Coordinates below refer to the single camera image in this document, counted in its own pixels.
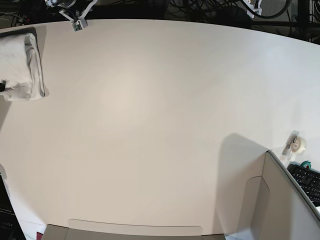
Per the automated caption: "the beige partition panel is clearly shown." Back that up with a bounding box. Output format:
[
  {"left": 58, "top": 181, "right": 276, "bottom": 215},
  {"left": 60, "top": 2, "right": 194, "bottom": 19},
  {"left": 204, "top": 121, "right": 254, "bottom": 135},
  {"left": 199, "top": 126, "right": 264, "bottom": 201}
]
[{"left": 223, "top": 151, "right": 320, "bottom": 240}]

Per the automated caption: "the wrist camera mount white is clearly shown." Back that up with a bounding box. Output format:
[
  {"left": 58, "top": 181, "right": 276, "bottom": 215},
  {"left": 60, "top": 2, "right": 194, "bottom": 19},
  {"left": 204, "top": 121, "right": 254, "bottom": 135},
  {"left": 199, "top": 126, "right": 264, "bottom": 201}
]
[
  {"left": 58, "top": 0, "right": 98, "bottom": 32},
  {"left": 244, "top": 0, "right": 262, "bottom": 16}
]

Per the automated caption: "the clear tape dispenser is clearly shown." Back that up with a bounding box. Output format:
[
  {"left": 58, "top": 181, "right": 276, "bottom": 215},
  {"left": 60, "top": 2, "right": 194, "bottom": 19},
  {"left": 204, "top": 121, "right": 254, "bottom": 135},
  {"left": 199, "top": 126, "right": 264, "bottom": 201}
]
[{"left": 281, "top": 130, "right": 307, "bottom": 161}]

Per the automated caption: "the green tape roll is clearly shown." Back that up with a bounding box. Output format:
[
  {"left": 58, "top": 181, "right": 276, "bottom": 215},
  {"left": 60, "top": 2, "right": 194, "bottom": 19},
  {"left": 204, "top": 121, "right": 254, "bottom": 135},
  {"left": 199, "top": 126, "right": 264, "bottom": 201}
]
[{"left": 300, "top": 160, "right": 312, "bottom": 169}]

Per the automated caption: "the black computer keyboard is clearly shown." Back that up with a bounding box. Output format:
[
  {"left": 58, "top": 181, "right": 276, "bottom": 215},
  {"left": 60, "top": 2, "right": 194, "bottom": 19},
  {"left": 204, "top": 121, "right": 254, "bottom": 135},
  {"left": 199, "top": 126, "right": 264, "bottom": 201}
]
[{"left": 287, "top": 164, "right": 320, "bottom": 207}]

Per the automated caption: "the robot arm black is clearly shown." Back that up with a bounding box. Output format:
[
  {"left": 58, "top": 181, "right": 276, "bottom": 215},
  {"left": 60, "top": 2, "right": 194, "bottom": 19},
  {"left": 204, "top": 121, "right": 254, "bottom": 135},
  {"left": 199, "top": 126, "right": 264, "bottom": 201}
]
[{"left": 44, "top": 0, "right": 77, "bottom": 9}]

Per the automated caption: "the white graphic t-shirt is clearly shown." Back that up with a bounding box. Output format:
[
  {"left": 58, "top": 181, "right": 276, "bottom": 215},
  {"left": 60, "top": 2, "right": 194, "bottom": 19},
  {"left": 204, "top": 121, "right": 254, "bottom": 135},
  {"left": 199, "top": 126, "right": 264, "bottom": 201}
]
[{"left": 0, "top": 32, "right": 46, "bottom": 102}]

